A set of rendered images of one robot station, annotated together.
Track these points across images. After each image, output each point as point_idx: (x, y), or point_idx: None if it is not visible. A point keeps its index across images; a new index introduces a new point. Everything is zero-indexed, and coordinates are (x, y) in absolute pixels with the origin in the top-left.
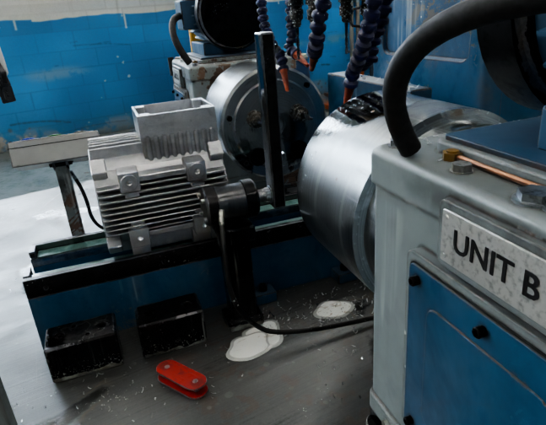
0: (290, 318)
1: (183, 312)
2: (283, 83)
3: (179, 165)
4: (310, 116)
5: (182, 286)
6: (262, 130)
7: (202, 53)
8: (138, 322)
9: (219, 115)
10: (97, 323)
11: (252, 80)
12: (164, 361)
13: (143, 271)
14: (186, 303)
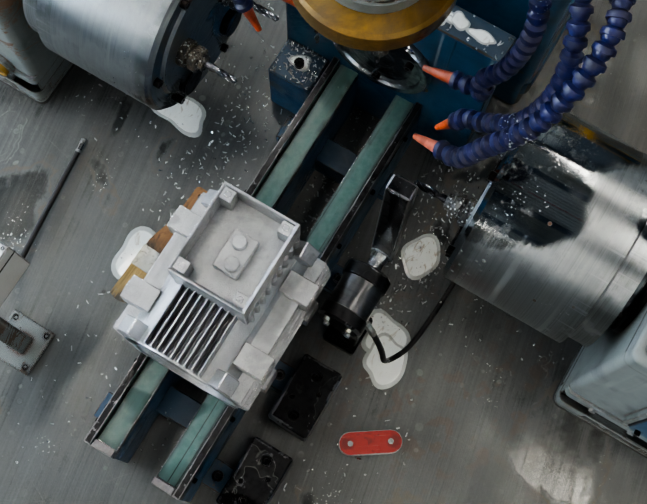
0: (390, 296)
1: (327, 390)
2: (252, 24)
3: (283, 301)
4: (275, 17)
5: None
6: (380, 228)
7: None
8: (299, 432)
9: (137, 83)
10: (259, 461)
11: (175, 15)
12: (341, 439)
13: None
14: (313, 375)
